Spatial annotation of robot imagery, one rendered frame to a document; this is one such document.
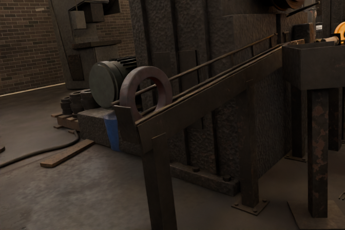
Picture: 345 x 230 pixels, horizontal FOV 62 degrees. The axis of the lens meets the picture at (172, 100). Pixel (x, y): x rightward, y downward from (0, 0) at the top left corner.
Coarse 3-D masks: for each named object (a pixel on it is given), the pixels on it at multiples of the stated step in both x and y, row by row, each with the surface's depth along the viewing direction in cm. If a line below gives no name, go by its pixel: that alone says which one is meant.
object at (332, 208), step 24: (288, 48) 110; (312, 48) 94; (336, 48) 93; (288, 72) 113; (312, 72) 96; (336, 72) 95; (312, 96) 110; (312, 120) 112; (312, 144) 114; (312, 168) 116; (312, 192) 118; (312, 216) 121; (336, 216) 120
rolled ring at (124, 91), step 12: (132, 72) 81; (144, 72) 82; (156, 72) 85; (132, 84) 79; (156, 84) 89; (168, 84) 89; (120, 96) 79; (132, 96) 79; (168, 96) 90; (132, 108) 80; (156, 108) 90
